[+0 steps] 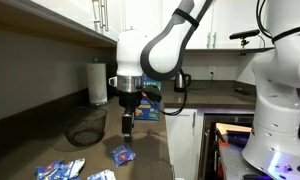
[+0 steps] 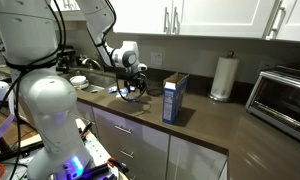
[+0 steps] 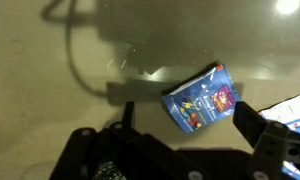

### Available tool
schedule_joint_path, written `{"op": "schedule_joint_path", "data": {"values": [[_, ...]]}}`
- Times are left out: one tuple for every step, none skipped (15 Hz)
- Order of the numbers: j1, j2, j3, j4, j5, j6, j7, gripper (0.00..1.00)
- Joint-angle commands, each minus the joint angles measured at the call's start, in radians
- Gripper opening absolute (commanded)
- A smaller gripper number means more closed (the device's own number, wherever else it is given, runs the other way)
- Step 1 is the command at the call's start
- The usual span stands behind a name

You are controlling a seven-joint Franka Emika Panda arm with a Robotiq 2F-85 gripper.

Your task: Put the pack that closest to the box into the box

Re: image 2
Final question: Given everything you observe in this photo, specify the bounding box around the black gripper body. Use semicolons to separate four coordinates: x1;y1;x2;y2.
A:
115;70;147;89

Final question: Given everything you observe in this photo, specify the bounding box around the blue snack pack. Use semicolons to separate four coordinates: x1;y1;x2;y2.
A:
115;87;130;99
127;95;141;103
107;85;119;95

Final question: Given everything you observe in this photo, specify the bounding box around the blue cardboard snack box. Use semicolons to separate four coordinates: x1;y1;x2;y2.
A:
161;72;190;126

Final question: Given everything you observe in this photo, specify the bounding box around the steel kitchen sink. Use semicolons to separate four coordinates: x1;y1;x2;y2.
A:
60;69;120;95

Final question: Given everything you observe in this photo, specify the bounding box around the metal faucet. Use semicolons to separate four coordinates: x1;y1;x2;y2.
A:
81;57;103;72

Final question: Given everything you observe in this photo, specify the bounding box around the white bowl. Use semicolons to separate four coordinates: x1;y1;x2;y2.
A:
69;75;90;91

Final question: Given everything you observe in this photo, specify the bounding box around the dark coffee machine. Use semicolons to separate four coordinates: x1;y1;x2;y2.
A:
55;46;78;73

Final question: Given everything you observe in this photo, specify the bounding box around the white paper towel roll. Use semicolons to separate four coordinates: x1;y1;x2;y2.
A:
208;50;241;103

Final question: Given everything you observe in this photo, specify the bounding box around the silver toaster oven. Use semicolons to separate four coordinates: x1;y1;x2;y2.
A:
245;64;300;146

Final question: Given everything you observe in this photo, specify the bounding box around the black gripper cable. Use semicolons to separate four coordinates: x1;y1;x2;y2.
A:
115;73;148;103

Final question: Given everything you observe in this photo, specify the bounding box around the black counter cable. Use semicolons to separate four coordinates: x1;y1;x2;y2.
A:
145;86;165;98

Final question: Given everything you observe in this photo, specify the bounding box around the white wall outlet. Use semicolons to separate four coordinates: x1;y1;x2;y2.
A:
150;51;164;67

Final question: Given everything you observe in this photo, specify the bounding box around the metal drawer handle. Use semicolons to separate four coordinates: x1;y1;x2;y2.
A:
118;147;135;160
113;124;133;136

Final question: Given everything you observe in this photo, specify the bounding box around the metal upper cabinet handle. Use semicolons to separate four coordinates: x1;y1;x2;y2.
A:
162;6;171;35
265;0;287;40
171;6;180;35

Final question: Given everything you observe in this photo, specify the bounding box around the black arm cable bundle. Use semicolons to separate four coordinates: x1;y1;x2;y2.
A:
0;0;68;180

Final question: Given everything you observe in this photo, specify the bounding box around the purple strap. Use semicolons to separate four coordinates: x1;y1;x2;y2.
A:
0;112;16;148

